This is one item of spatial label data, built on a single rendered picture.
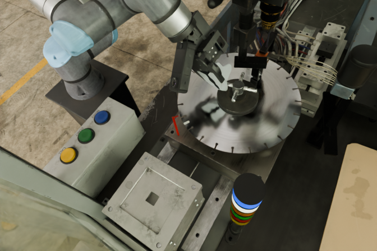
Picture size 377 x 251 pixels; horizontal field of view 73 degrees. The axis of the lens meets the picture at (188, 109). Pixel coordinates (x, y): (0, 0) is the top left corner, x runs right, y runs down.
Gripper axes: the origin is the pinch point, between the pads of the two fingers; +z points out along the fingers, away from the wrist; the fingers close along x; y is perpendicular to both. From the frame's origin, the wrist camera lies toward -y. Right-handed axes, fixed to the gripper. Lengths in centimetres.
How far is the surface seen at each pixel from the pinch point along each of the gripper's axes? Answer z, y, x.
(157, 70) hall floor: 46, 32, 133
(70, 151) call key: -12.8, -35.6, 24.3
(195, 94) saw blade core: -0.7, -3.7, 7.3
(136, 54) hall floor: 33, 37, 158
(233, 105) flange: 4.2, -1.6, -2.6
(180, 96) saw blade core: -2.7, -6.3, 9.8
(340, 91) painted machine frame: 10.9, 11.3, -22.5
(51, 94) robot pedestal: -17, -27, 67
